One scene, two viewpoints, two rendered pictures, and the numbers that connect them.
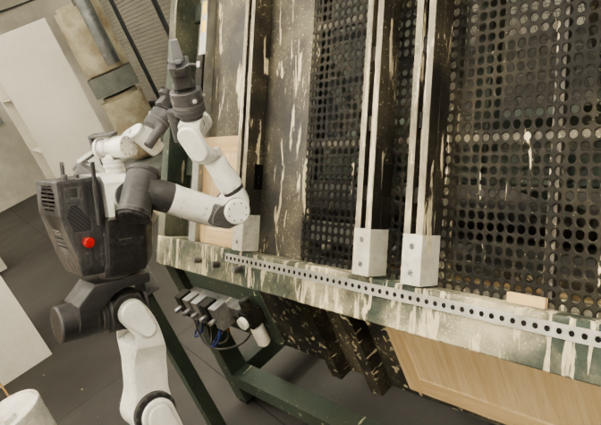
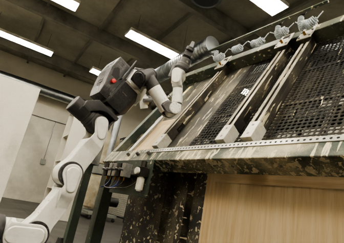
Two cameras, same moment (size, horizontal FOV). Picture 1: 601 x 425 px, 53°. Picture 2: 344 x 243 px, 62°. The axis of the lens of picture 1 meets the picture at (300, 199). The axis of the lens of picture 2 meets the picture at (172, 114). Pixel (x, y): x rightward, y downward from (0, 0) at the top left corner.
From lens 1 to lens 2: 122 cm
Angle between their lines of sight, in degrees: 39
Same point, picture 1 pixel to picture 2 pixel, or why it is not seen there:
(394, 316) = (229, 153)
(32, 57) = not seen: hidden behind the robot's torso
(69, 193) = (121, 63)
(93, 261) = (108, 89)
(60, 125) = not seen: hidden behind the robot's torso
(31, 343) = not seen: outside the picture
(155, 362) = (90, 153)
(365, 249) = (227, 130)
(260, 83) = (201, 101)
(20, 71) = (81, 127)
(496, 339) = (286, 150)
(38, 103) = (76, 141)
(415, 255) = (253, 127)
